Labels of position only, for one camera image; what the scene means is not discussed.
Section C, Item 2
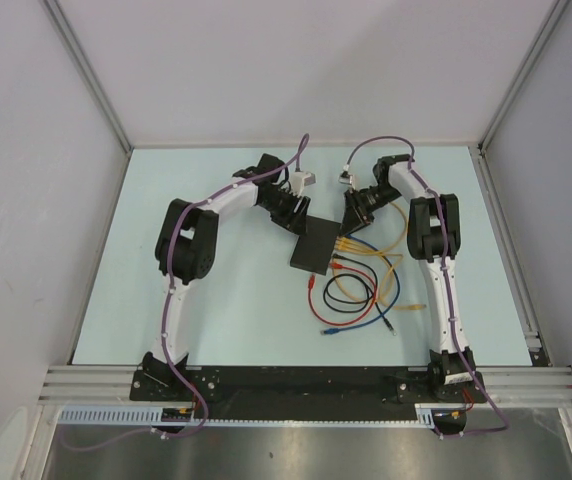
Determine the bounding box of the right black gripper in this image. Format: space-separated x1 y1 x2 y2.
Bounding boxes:
339 184 402 238

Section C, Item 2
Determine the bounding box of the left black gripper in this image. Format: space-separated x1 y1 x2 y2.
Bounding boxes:
259 188 310 239

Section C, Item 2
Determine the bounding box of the long yellow ethernet cable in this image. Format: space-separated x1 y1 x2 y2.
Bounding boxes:
335 199 427 313

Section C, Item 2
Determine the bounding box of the black network switch box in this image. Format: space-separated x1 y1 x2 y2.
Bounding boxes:
289 216 341 276

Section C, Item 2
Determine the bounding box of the blue ethernet cable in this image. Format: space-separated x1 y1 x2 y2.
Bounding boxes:
319 232 403 337

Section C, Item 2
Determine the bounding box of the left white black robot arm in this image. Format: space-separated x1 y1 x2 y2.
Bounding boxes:
130 154 315 401

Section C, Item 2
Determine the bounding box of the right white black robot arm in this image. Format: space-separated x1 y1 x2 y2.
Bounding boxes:
340 154 483 401

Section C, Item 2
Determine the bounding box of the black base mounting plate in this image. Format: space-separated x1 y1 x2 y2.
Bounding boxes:
129 360 486 422

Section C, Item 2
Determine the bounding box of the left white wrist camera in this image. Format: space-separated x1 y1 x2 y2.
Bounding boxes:
289 171 316 196

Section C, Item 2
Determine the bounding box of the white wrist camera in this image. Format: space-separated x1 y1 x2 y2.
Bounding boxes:
289 171 316 196
338 168 357 190

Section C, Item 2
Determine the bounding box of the short yellow ethernet cable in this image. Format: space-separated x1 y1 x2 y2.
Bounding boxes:
333 239 407 306

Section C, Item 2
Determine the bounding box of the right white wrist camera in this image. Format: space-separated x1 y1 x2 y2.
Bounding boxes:
338 168 357 190

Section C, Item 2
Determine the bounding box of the red ethernet cable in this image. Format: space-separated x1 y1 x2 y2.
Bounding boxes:
306 263 382 327

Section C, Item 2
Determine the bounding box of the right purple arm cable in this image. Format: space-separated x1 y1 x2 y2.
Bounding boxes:
344 135 511 440

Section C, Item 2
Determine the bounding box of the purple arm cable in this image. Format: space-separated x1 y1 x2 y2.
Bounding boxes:
344 135 511 440
59 132 312 451

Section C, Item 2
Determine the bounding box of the black ethernet cable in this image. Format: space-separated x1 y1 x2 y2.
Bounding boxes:
322 253 398 337

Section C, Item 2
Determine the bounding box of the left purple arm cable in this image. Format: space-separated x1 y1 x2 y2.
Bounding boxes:
59 132 312 451

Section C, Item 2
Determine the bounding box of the aluminium right corner post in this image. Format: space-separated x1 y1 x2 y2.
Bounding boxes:
477 0 572 154

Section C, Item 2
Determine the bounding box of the aluminium corner post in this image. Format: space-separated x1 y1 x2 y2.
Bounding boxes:
40 0 133 157
477 0 572 154

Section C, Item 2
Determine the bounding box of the aluminium right frame rail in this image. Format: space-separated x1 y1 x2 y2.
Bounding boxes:
469 145 551 367

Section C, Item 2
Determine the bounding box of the aluminium frame rail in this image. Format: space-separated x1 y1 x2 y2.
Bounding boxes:
40 365 572 408
469 145 551 367

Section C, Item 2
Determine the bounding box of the aluminium left corner post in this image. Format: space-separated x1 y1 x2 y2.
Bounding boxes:
40 0 133 157

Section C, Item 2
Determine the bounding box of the aluminium front frame rail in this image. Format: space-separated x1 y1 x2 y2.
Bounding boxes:
40 365 572 408

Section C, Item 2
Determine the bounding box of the grey slotted cable duct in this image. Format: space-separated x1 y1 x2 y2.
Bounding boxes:
59 405 435 429

